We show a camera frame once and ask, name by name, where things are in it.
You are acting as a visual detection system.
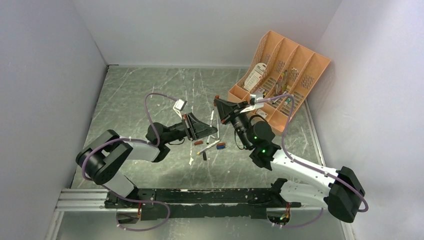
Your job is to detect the aluminium rail frame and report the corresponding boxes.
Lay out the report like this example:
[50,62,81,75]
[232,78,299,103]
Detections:
[54,187,347,213]

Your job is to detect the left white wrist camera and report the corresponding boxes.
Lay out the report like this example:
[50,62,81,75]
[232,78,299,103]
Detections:
[172,99,187,119]

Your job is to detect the orange plastic desk organizer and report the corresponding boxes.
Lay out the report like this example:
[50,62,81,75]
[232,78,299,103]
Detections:
[228,30,331,134]

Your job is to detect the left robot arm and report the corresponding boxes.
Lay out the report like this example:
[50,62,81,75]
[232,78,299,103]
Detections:
[75,113,218,208]

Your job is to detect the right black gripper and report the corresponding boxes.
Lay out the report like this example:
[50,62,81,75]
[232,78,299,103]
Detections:
[215,98,253,150]

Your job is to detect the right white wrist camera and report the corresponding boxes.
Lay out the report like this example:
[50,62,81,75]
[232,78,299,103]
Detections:
[245,92,264,112]

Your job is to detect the white pen black tip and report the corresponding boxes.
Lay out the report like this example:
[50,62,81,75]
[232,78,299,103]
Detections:
[206,109,215,145]

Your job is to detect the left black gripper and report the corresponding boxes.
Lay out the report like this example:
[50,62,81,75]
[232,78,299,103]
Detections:
[162,113,218,145]

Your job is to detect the markers in organizer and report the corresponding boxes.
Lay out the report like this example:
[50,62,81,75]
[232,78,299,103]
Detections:
[264,69,291,108]

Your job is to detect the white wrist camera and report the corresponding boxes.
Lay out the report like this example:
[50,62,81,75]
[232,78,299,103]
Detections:
[245,92,264,112]
[172,99,187,119]

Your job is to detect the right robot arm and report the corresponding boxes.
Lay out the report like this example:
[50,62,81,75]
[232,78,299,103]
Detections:
[213,97,369,223]

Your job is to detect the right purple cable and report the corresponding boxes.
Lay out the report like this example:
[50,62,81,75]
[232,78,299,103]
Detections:
[258,94,369,229]

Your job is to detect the white product card package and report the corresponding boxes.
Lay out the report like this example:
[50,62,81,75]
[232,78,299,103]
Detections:
[243,62,267,92]

